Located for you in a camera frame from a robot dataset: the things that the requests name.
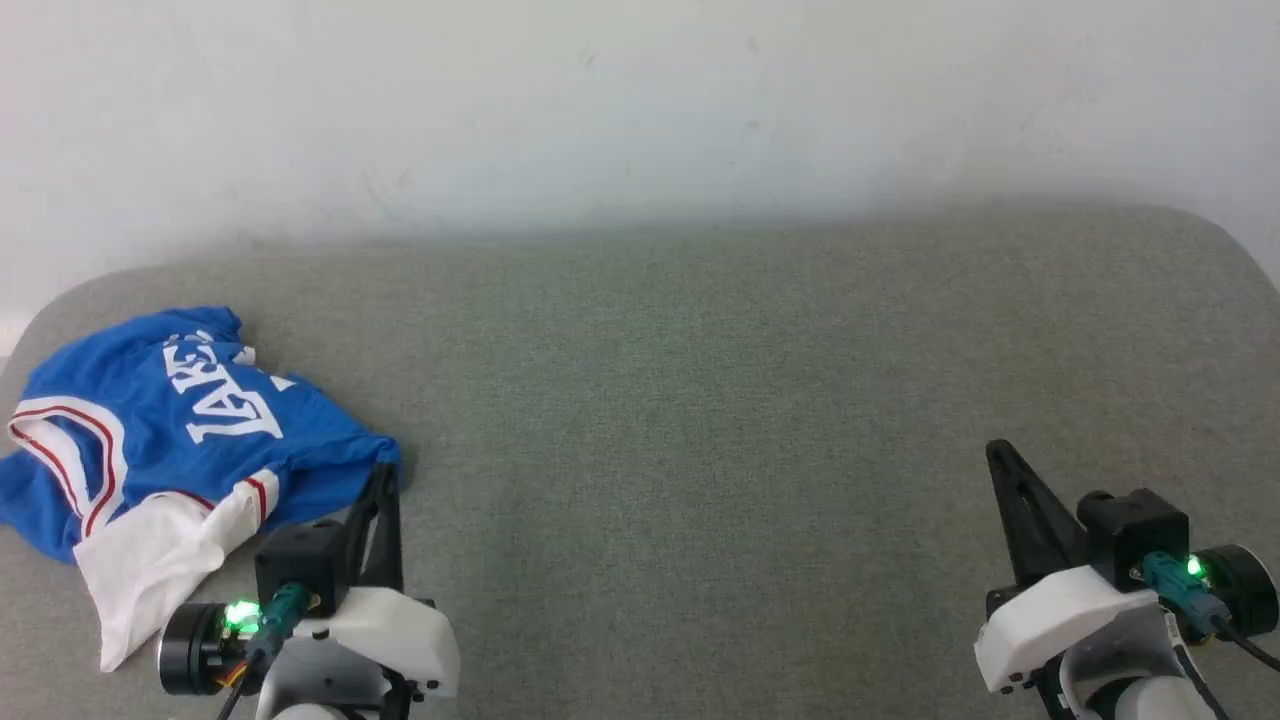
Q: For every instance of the blue white basketball jersey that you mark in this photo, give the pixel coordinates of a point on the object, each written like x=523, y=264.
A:
x=150, y=420

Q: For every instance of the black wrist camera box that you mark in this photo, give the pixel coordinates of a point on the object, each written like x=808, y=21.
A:
x=298, y=565
x=1135, y=530

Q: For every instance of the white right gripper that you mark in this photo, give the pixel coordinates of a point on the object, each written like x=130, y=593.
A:
x=1050, y=620

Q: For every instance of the grey fabric sofa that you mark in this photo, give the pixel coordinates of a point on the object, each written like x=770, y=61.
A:
x=700, y=420

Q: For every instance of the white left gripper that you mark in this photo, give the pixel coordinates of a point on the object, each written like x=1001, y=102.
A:
x=400, y=630

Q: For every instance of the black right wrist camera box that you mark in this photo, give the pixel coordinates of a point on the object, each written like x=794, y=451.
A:
x=1135, y=530

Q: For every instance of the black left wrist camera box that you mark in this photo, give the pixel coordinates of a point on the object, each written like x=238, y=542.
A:
x=298, y=565

